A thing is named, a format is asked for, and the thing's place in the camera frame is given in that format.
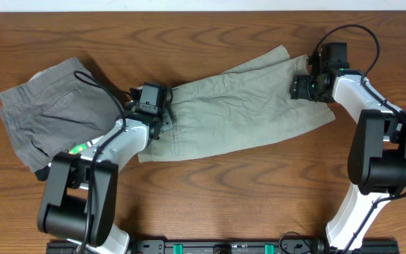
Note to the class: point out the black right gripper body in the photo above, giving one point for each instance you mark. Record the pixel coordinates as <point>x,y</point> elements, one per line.
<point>306,89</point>

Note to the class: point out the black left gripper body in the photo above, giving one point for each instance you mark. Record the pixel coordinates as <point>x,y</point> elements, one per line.
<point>163,120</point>

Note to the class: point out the khaki green shorts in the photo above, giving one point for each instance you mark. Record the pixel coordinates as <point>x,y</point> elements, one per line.
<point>241,108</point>

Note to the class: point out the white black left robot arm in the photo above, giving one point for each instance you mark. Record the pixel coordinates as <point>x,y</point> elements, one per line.
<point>79,199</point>

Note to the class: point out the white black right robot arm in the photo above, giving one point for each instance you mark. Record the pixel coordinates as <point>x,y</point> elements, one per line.
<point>376,164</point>

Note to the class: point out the folded grey shorts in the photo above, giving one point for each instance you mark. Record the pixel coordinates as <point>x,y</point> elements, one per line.
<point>53,112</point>

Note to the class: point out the black patterned folded garment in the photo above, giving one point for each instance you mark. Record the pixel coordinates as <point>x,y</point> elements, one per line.
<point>42,174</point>

